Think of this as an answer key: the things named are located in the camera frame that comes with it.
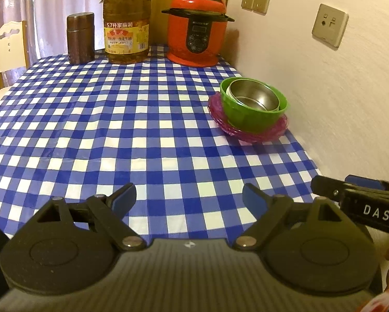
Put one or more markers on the large cooking oil bottle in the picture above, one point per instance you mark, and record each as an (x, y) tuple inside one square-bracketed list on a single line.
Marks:
[(126, 16)]

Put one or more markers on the brown cylindrical canister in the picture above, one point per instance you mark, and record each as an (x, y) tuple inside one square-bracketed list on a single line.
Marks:
[(80, 39)]

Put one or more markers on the stainless steel bowl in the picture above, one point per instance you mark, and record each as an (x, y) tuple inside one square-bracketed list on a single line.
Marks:
[(246, 89)]

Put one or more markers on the white plastic bowl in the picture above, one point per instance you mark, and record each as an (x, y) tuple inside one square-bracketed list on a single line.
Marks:
[(228, 91)]

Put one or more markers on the pale sheer curtain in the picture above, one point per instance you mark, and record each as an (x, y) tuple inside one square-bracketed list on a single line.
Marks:
[(35, 0)]

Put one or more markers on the white wooden chair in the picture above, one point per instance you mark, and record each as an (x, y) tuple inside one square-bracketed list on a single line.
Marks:
[(11, 55)]

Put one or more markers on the green plastic bowl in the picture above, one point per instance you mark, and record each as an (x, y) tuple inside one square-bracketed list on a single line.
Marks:
[(246, 117)]

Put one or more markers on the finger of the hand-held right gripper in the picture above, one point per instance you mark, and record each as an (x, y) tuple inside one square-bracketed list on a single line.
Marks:
[(327, 188), (365, 181)]

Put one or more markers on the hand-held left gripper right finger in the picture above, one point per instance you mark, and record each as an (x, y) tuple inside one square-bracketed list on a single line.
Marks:
[(254, 199)]

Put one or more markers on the beige wall outlet with ports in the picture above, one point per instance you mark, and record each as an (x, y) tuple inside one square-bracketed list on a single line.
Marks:
[(329, 26)]

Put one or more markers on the blue white checked tablecloth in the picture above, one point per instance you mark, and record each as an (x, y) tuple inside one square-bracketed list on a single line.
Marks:
[(116, 130)]

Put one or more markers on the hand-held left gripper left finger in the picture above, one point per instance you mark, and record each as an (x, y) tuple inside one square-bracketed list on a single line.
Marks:
[(123, 199)]

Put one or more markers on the red electric pressure cooker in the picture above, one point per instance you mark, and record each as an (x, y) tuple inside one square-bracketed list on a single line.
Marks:
[(181, 29)]

